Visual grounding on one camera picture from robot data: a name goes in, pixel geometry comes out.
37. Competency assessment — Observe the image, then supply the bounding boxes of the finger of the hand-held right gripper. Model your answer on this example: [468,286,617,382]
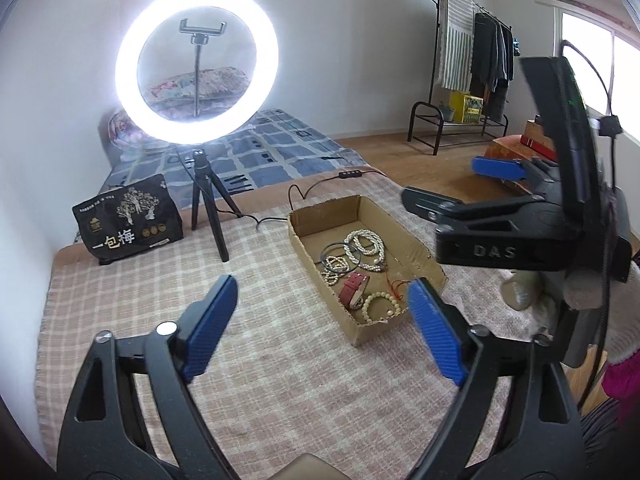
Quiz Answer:
[471,156,561,198]
[402,186,564,234]

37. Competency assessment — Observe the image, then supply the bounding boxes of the striped towel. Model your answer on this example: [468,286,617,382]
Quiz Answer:
[438,0,476,90]

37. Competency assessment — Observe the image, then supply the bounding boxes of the black clothes rack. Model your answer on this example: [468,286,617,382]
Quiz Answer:
[407,0,517,156]

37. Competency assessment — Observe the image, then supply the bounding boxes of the cardboard box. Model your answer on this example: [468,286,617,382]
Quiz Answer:
[287,194,448,349]

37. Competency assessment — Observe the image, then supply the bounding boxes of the thick pearl necklace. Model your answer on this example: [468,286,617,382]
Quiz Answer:
[343,229,387,274]

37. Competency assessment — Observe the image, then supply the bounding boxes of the dark striped cloth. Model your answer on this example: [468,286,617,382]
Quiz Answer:
[579,395,640,480]

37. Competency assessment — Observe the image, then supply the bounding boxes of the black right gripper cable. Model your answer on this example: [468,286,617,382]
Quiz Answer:
[559,37,624,411]

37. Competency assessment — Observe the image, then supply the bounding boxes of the window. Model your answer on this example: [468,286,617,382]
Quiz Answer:
[532,0,640,126]

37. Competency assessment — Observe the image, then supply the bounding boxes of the yellow box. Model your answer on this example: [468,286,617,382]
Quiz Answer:
[448,90,485,125]

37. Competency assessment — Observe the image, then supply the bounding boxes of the blue patterned bed sheet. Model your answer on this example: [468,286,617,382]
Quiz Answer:
[97,107,372,202]

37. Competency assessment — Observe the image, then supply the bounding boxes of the orange patterned box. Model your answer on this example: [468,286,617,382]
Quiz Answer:
[482,134,557,183]

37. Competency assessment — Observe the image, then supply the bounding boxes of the person's right forearm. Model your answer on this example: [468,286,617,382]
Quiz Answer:
[602,355,640,402]

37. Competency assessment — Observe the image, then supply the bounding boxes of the white ring light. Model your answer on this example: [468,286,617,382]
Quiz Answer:
[115,0,280,144]

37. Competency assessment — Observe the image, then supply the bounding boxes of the red box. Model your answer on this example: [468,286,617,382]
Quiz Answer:
[519,119,559,159]

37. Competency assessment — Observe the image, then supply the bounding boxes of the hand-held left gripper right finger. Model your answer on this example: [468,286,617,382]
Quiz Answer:
[407,277,588,480]

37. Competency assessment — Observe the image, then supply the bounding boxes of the black snack bag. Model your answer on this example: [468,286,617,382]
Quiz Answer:
[72,173,184,266]

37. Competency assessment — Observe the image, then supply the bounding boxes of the black phone holder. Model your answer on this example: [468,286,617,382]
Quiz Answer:
[178,17,229,122]

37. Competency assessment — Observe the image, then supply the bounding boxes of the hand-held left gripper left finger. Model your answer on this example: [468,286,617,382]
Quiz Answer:
[56,274,239,480]

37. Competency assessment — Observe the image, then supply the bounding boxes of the red string charm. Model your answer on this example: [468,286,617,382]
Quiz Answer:
[387,279,414,319]

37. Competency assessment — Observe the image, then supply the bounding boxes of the dark bangle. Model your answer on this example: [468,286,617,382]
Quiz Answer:
[319,242,362,271]

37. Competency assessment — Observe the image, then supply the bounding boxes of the purple floral cushion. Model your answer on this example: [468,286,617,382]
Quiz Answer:
[102,107,171,157]

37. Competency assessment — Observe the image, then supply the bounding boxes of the cream bead bracelet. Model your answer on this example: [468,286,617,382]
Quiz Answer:
[359,292,404,324]

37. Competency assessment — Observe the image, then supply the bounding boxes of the dark hanging clothes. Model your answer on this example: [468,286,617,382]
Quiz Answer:
[470,12,516,121]

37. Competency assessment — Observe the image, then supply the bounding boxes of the floral pillow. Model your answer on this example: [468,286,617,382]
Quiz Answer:
[142,67,251,107]

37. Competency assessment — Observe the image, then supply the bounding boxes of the thin pearl necklace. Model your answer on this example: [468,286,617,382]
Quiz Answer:
[321,254,354,290]

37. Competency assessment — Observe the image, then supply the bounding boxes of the red watch strap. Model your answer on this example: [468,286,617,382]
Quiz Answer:
[339,269,371,311]

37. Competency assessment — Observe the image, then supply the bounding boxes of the person's right hand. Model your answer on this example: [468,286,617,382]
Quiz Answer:
[502,260,640,367]

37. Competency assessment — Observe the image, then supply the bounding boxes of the black ring light cable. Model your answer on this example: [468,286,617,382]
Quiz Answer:
[254,167,389,229]

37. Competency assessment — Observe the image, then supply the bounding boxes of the black tripod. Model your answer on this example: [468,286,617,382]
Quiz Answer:
[189,147,245,264]

